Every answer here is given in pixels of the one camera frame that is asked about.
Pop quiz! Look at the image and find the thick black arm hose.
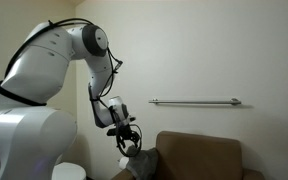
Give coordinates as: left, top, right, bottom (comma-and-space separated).
3, 17, 96, 80

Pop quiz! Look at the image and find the metal wall towel bar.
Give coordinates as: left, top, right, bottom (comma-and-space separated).
148, 97, 242, 107

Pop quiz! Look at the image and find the brown leather couch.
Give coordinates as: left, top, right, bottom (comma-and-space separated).
111, 130, 266, 180

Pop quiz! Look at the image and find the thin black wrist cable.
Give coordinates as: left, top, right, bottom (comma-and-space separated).
114, 111, 144, 158

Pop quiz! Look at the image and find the white round bin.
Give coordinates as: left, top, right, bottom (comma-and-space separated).
51, 162, 87, 180

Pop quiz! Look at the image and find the grey towel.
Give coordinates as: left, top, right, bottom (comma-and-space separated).
125, 147, 160, 180

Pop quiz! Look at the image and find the white toilet paper roll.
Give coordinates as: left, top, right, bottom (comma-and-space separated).
117, 156, 131, 170

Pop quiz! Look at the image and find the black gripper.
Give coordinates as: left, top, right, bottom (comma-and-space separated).
115, 125, 142, 150

